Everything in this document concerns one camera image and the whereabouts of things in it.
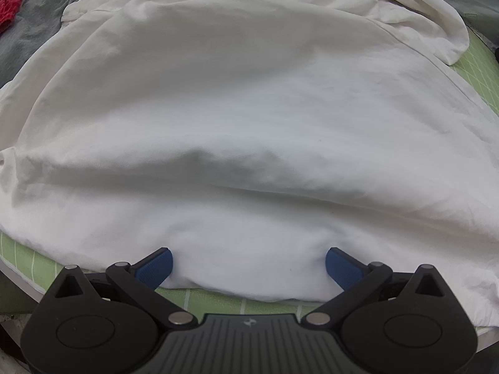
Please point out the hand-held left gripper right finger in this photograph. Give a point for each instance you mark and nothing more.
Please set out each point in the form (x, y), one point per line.
(343, 267)

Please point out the white pants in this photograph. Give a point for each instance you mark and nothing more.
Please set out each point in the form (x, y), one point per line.
(249, 124)

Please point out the red knit sweater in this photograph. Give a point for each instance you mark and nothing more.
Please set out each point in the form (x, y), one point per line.
(9, 7)

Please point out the green checked bed sheet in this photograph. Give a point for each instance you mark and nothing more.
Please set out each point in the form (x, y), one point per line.
(19, 257)

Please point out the grey garment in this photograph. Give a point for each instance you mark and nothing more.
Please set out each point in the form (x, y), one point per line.
(35, 27)

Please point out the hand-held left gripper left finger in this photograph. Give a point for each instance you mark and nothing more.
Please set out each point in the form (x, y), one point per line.
(156, 267)

